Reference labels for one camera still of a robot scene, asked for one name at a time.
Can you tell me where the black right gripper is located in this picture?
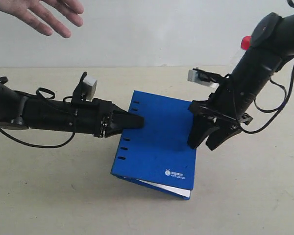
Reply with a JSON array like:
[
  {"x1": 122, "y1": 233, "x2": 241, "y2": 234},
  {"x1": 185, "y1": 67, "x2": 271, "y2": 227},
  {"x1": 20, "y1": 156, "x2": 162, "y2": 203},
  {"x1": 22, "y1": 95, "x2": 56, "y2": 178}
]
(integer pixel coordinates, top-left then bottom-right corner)
[{"x1": 187, "y1": 75, "x2": 253, "y2": 151}]

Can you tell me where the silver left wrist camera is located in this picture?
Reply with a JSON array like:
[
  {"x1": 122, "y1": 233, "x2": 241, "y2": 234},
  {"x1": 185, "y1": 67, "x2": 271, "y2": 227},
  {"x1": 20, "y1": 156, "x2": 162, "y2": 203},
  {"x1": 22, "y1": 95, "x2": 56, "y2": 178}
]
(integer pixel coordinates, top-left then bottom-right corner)
[{"x1": 72, "y1": 71, "x2": 98, "y2": 103}]

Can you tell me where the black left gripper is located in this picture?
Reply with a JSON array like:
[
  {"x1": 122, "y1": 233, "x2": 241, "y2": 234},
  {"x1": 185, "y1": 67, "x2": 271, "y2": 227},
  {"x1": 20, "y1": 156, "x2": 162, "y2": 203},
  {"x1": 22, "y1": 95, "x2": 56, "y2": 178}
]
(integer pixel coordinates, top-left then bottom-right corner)
[{"x1": 61, "y1": 98, "x2": 144, "y2": 138}]

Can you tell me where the blue ring binder notebook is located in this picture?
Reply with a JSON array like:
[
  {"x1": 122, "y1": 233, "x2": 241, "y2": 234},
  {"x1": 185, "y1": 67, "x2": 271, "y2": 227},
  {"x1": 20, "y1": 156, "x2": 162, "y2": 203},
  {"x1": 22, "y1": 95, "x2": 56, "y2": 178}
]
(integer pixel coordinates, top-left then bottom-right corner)
[{"x1": 111, "y1": 91, "x2": 196, "y2": 200}]

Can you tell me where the person's open hand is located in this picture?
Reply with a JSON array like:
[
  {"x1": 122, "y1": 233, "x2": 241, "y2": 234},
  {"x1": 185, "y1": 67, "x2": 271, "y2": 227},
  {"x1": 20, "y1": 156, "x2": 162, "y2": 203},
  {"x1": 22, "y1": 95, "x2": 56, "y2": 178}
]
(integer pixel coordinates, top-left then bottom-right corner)
[{"x1": 0, "y1": 0, "x2": 85, "y2": 39}]

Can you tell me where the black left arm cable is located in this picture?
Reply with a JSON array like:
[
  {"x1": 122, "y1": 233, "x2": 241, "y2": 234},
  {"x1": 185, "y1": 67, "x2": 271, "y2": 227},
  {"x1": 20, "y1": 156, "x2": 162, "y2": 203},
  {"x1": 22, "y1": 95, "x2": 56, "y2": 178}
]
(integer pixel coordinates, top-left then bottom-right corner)
[{"x1": 0, "y1": 88, "x2": 76, "y2": 149}]

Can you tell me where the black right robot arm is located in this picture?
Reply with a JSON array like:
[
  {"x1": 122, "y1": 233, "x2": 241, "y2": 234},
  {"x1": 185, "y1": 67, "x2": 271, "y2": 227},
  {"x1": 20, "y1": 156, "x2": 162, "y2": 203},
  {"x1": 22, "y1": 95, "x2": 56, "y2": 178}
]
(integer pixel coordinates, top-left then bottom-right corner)
[{"x1": 187, "y1": 13, "x2": 294, "y2": 150}]

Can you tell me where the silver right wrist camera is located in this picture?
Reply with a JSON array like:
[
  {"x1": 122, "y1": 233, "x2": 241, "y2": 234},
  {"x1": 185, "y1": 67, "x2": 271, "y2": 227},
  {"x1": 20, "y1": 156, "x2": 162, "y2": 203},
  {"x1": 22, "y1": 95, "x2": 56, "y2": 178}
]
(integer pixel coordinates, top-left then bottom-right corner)
[{"x1": 187, "y1": 68, "x2": 225, "y2": 88}]

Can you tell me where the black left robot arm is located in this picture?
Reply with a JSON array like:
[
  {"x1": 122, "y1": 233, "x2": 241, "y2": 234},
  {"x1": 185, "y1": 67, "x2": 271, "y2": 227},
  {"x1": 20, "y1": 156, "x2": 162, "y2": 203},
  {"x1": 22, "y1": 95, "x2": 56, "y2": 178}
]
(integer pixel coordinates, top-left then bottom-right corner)
[{"x1": 0, "y1": 72, "x2": 144, "y2": 138}]

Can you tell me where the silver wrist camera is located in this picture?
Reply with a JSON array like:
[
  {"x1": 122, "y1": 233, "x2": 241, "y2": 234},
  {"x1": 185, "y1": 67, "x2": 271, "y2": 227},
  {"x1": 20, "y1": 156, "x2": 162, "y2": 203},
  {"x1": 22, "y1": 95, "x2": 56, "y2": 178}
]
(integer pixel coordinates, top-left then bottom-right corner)
[
  {"x1": 187, "y1": 68, "x2": 225, "y2": 88},
  {"x1": 72, "y1": 71, "x2": 98, "y2": 103}
]

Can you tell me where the clear water bottle red label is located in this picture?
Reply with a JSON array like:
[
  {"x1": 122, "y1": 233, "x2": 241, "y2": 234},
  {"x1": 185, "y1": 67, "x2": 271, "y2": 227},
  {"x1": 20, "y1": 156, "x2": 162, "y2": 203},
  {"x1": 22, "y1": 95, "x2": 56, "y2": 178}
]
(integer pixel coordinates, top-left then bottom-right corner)
[{"x1": 231, "y1": 36, "x2": 254, "y2": 64}]

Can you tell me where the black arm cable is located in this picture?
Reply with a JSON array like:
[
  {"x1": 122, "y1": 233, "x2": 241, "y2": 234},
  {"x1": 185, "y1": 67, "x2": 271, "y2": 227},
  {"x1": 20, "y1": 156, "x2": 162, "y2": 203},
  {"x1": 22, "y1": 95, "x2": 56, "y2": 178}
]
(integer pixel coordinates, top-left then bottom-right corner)
[
  {"x1": 0, "y1": 88, "x2": 76, "y2": 149},
  {"x1": 240, "y1": 0, "x2": 294, "y2": 134}
]

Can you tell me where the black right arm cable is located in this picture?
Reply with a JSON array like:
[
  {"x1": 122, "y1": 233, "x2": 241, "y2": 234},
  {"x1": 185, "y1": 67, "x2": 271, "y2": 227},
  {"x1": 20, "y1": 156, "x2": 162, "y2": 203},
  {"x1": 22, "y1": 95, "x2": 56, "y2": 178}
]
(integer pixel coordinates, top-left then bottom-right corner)
[{"x1": 240, "y1": 0, "x2": 294, "y2": 134}]

